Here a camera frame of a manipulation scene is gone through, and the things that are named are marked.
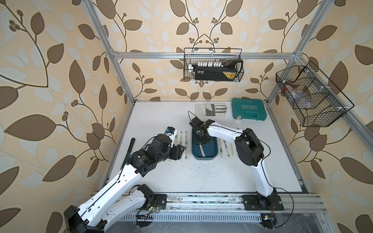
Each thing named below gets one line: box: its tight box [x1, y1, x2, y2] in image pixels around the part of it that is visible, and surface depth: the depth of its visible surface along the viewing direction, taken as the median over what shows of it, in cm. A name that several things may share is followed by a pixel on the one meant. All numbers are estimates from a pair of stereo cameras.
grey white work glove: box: [194, 102, 228, 117], surface depth 118 cm
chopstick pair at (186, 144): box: [185, 130, 188, 159], surface depth 98 cm
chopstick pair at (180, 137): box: [179, 130, 183, 146], surface depth 101 cm
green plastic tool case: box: [231, 98, 268, 121], surface depth 111 cm
